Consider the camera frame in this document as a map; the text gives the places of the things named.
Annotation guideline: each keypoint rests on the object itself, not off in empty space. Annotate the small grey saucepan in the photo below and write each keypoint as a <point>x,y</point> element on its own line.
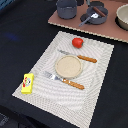
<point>87,17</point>

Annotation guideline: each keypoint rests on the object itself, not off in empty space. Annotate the white toy fish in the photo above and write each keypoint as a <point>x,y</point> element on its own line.
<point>94,15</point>

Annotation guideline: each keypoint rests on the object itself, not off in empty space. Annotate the cream bowl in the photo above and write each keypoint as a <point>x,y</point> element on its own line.
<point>122,14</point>

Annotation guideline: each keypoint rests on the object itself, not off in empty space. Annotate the fork with wooden handle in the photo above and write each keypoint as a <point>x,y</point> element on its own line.
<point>54,77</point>

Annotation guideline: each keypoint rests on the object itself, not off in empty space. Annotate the tall grey pot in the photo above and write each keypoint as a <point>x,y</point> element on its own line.
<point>66,9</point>

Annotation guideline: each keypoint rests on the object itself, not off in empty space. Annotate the red toy tomato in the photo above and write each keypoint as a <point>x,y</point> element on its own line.
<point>77,42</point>

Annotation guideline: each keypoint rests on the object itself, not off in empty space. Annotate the black rear burner disc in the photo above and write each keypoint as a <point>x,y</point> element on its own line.
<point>96,3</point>

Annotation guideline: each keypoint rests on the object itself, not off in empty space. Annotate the yellow butter box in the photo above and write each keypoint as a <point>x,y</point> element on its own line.
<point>27,83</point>

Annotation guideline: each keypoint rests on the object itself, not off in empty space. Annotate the round wooden plate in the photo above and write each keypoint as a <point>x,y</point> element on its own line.
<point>68,66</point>

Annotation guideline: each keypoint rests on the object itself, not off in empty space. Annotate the knife with wooden handle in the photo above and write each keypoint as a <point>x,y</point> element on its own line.
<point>79,56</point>

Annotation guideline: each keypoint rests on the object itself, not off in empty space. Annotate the brown toy sausage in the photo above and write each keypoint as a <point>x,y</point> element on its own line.
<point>99,12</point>

